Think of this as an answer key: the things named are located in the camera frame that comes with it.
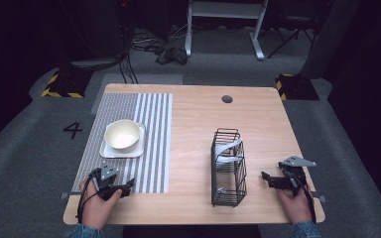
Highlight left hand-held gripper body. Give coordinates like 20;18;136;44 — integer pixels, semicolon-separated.
90;162;127;201

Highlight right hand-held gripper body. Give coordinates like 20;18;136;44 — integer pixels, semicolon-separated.
271;155;318;198

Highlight person's right hand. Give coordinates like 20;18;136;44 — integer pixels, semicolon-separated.
276;187;314;225

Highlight person's left hand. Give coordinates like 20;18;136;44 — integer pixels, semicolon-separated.
78;177;123;231

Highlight white square plate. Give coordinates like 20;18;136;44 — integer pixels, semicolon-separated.
98;122;147;160

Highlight cream bowl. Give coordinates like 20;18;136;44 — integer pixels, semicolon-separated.
104;119;142;154

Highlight white spoon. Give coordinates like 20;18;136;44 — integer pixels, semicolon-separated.
214;155;245;164
214;138;243;157

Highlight grey white striped placemat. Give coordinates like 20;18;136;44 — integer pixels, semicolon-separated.
70;92;174;194

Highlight person's dark lap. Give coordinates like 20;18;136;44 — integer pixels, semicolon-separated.
122;224;263;238

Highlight black yellow striped stand base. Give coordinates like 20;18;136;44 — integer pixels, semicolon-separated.
41;68;94;99
275;72;320;102

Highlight dark crumpled cloth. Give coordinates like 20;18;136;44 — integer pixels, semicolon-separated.
155;45;190;65

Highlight black folding stand legs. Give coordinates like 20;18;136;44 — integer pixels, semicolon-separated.
265;13;316;60

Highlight grey curtain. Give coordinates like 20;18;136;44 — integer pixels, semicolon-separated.
299;0;362;80

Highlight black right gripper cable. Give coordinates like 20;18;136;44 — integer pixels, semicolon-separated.
291;172;318;224

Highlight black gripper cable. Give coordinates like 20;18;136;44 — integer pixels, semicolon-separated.
291;172;318;224
75;168;102;224

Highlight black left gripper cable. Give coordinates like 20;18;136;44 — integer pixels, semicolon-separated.
75;168;102;224

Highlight black wire basket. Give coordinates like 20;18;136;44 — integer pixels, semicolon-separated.
209;127;248;208

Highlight bundle of black floor cables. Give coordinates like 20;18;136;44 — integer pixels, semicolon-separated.
117;24;192;84

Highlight white metal desk frame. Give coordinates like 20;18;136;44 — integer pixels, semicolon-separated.
184;0;270;61

